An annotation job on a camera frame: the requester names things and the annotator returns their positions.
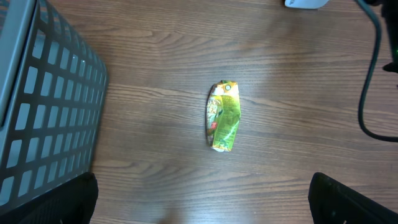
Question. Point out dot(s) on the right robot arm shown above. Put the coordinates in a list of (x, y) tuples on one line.
[(389, 13)]

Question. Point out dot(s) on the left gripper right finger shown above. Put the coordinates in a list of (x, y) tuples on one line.
[(333, 202)]

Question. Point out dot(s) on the white barcode scanner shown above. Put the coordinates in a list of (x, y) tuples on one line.
[(305, 4)]

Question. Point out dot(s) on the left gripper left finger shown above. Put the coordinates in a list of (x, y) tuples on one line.
[(70, 203)]

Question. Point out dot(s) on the green juice carton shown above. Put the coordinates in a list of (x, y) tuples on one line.
[(223, 114)]

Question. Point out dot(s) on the grey plastic basket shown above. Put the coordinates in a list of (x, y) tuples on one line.
[(53, 90)]

